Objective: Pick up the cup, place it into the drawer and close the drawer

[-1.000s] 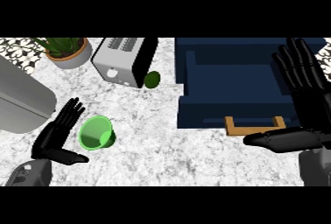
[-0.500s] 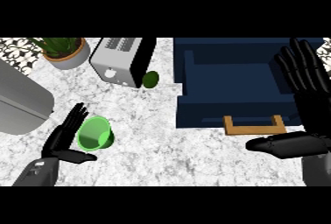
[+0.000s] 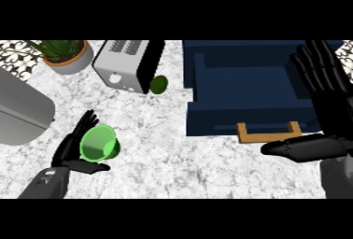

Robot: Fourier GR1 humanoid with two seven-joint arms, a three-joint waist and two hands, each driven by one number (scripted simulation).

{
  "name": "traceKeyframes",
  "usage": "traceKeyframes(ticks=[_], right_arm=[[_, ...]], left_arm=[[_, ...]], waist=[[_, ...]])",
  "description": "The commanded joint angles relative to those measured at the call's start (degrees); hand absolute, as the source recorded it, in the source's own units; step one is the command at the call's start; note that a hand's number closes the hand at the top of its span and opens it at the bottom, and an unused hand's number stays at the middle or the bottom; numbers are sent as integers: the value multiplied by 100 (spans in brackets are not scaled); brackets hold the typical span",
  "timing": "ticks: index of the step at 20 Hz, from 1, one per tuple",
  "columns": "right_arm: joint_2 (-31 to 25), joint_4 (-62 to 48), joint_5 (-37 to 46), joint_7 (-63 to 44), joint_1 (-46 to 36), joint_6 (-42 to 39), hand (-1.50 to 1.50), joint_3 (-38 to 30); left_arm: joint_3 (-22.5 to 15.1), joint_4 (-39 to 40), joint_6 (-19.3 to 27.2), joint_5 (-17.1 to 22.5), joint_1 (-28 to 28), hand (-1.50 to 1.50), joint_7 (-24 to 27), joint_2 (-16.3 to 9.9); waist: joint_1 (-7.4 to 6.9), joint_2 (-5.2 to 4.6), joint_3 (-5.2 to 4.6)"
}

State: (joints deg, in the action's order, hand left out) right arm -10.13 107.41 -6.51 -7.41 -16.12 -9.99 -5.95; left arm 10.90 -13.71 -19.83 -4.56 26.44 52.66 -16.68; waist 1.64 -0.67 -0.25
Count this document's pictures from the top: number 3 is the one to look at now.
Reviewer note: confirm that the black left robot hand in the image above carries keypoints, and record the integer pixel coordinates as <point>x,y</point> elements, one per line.
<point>68,149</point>

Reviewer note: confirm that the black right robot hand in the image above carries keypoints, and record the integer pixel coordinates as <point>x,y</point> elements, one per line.
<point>328,105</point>

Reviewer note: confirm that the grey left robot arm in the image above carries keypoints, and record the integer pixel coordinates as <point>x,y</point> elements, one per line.
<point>46,183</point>

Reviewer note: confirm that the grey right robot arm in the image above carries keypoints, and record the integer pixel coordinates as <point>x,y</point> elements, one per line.
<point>337,179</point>

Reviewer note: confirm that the green cup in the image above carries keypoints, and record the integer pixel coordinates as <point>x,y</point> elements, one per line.
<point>99,143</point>

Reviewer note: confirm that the dark blue open drawer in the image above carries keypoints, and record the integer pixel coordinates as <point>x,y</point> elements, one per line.
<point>250,99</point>

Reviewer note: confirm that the large grey rounded appliance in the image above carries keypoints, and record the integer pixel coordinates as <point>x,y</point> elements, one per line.
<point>21,109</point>

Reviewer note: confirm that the dark blue cabinet body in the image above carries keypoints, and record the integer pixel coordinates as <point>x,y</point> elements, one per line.
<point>238,46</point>

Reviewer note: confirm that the dark green round fruit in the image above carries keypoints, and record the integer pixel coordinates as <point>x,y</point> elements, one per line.
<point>158,84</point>

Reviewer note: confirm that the potted green plant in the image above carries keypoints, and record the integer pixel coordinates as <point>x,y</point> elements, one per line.
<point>64,56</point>

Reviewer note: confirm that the silver and black toaster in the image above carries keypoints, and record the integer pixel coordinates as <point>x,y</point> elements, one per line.
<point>126,63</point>

